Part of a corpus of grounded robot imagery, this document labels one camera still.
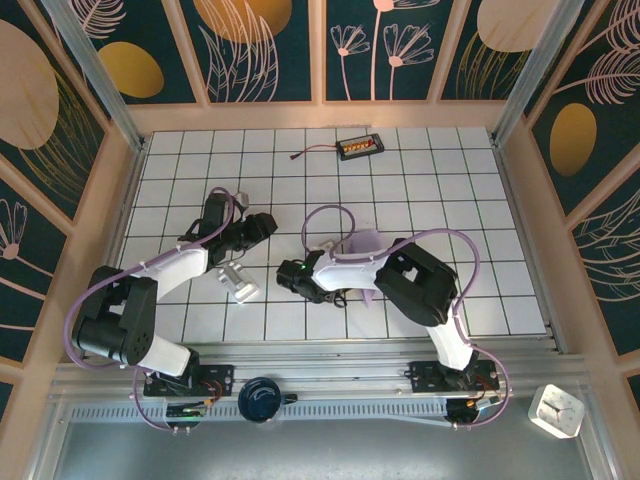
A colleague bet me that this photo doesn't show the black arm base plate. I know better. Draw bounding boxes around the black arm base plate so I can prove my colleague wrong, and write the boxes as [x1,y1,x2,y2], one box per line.
[408,360,500,396]
[143,363,235,399]

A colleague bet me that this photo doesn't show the silver metal block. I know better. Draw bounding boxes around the silver metal block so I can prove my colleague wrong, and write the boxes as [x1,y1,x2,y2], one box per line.
[216,262,259,305]

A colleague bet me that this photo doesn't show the wall panel pale disc stems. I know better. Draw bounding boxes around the wall panel pale disc stems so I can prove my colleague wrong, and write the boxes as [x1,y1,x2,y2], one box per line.
[437,0,551,104]

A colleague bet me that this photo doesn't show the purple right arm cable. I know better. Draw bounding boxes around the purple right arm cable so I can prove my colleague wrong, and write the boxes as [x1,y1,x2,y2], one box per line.
[301,203,516,431]

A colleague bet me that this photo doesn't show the wall panel oval and fern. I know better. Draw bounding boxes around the wall panel oval and fern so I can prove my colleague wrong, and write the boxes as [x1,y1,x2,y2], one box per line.
[522,0,640,219]

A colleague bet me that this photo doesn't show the aluminium front rail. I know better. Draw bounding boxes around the aluminium front rail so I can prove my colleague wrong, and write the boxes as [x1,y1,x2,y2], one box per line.
[49,342,596,401]

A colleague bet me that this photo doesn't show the lilac paper sheet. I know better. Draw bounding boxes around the lilac paper sheet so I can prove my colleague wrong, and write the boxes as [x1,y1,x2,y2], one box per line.
[348,227,390,312]

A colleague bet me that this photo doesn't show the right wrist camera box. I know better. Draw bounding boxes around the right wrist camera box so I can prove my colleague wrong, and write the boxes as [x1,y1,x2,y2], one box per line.
[297,249,325,275]

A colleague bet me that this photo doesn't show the black charger board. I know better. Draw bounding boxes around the black charger board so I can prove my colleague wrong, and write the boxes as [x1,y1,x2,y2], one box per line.
[335,133,386,161]

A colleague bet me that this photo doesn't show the wall panel leaf outlines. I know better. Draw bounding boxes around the wall panel leaf outlines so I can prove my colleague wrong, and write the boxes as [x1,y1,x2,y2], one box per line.
[567,184,640,359]

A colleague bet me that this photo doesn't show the wall panel with yellow ellipse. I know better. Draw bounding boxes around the wall panel with yellow ellipse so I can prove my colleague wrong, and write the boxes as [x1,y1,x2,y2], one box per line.
[74,0,201,106]

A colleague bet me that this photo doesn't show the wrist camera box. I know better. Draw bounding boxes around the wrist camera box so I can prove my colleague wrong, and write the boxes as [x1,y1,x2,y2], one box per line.
[201,192,236,232]
[297,249,325,275]

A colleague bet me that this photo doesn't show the large wall panel pale disc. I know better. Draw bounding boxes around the large wall panel pale disc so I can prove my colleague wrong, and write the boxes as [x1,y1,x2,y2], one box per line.
[0,0,111,236]

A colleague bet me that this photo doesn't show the wall panel circle and leaves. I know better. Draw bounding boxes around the wall panel circle and leaves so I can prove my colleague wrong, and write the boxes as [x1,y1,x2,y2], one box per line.
[177,0,316,106]

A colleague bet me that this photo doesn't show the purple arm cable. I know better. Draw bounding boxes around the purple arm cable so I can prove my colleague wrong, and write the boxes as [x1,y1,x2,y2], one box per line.
[68,187,251,436]
[301,203,516,431]

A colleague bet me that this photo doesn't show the aluminium corner post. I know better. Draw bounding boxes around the aluminium corner post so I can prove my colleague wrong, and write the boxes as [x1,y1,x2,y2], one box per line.
[42,0,147,151]
[489,0,586,147]

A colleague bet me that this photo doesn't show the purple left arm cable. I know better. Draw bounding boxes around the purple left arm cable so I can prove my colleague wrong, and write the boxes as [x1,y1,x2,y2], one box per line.
[68,187,251,436]

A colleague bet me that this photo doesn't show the small controller board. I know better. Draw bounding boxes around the small controller board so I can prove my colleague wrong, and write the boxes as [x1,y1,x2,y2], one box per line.
[166,403,210,420]
[447,397,501,421]

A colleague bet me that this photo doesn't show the aluminium side rail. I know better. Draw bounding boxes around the aluminium side rail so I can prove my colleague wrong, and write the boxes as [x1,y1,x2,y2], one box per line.
[79,142,149,361]
[492,139,571,356]

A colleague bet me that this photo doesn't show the dark blue cup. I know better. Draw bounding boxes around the dark blue cup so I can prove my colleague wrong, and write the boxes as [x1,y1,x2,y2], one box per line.
[237,377,300,426]

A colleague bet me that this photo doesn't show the wall panel with flowers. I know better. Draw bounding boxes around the wall panel with flowers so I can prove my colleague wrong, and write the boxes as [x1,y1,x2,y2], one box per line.
[322,0,444,105]

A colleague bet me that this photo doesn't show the wall panel single flower outline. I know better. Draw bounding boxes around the wall panel single flower outline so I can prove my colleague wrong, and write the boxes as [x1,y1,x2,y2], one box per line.
[0,159,71,369]

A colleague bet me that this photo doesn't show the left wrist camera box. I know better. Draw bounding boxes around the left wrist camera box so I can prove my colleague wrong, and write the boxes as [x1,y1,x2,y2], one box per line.
[201,192,236,232]

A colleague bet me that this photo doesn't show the thin red cable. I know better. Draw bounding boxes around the thin red cable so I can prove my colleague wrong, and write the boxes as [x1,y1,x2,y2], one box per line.
[291,142,341,161]

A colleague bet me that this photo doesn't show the white square clock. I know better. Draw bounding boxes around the white square clock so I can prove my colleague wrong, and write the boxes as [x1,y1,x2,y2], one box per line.
[528,383,586,440]

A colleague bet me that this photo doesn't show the perforated metal cable tray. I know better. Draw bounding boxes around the perforated metal cable tray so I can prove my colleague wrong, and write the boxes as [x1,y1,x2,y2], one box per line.
[67,402,454,426]

